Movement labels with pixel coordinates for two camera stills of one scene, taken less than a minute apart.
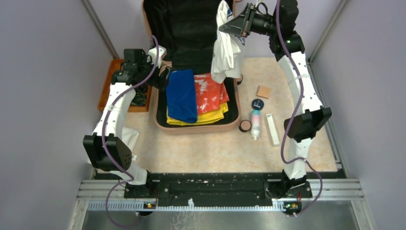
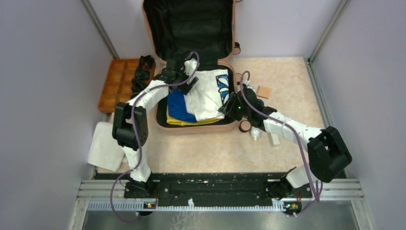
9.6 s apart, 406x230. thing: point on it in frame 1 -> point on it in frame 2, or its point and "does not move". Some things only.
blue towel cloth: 181,95 does not move
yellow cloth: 216,114 does not move
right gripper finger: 236,26 -> 226,109
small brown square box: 264,92 does not move
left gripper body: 158,81 -> 185,87
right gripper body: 258,24 -> 238,112
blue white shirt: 227,62 -> 205,100
